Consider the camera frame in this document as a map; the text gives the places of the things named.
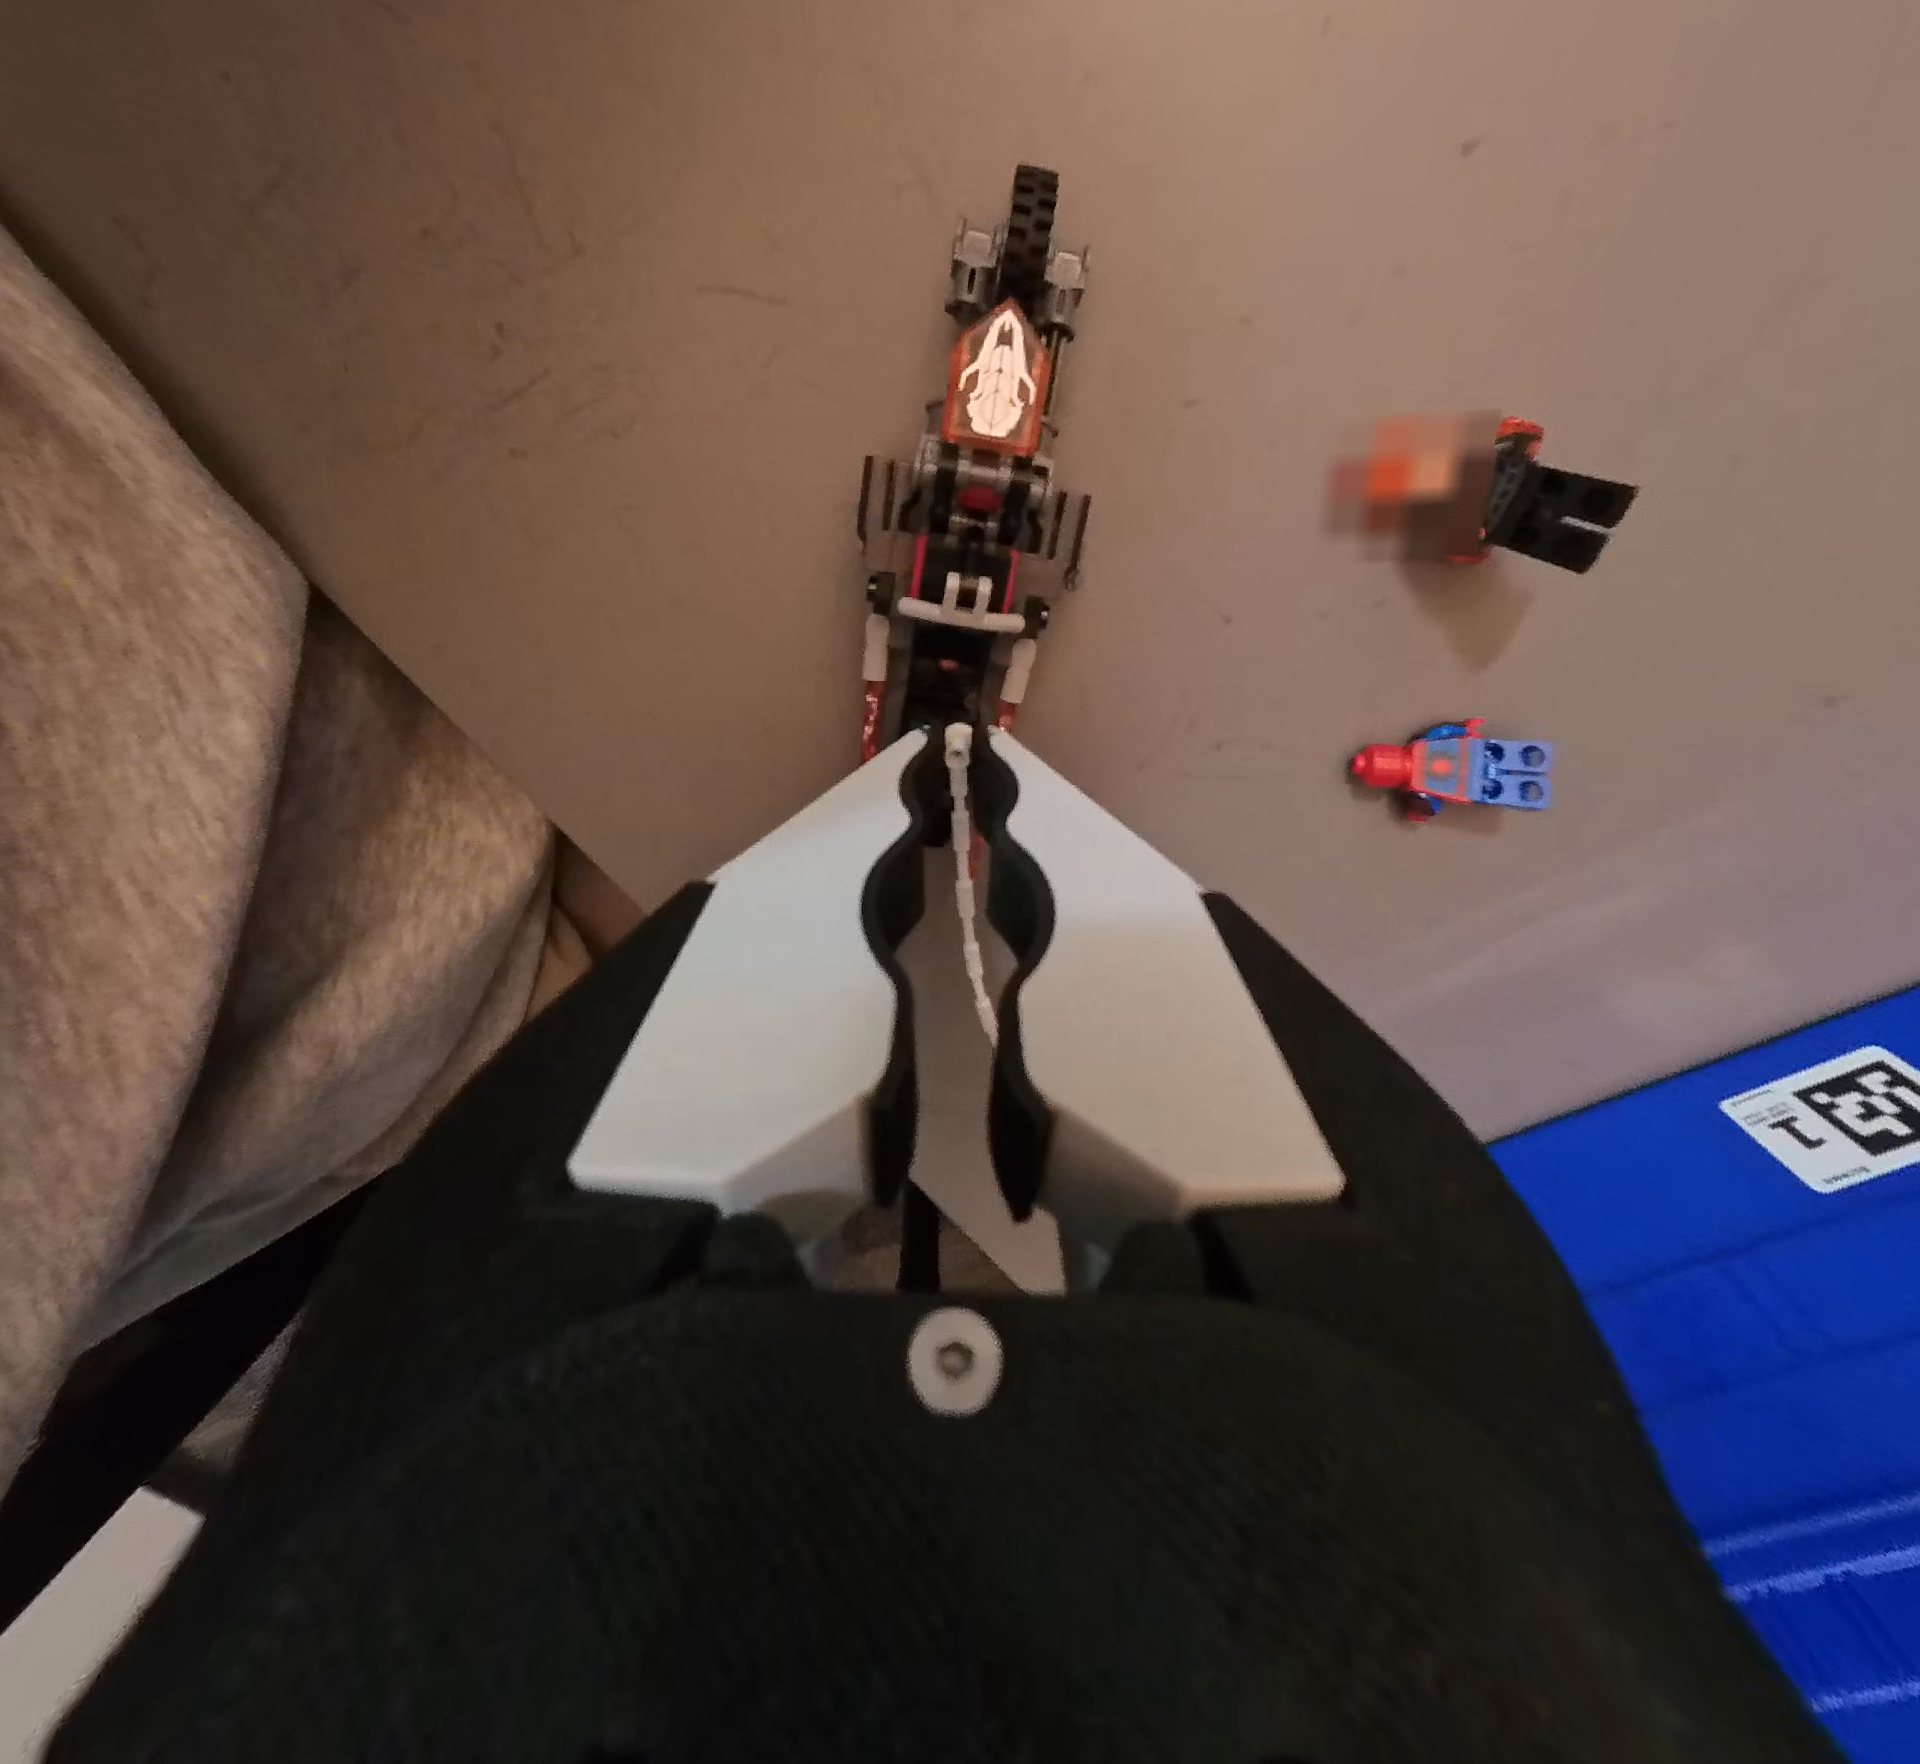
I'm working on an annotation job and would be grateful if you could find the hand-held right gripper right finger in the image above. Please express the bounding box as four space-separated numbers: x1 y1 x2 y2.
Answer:
971 729 1346 1291

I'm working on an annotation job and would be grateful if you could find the white toy chain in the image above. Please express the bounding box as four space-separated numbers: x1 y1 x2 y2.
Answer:
942 722 1004 1052

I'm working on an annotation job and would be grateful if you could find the black toy brick motorcycle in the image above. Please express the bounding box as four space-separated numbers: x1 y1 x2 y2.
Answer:
849 162 1097 770

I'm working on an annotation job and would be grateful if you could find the blue plastic bin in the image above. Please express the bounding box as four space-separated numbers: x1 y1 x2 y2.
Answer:
1484 984 1920 1757

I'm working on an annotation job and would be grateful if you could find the black flame-head toy minifigure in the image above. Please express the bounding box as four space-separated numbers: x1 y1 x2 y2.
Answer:
1463 414 1642 577

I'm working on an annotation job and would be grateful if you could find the blue red toy minifigure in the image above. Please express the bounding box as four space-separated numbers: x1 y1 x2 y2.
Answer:
1343 716 1556 826

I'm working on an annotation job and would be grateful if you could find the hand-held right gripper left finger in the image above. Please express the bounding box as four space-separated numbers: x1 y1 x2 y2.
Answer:
567 729 937 1241

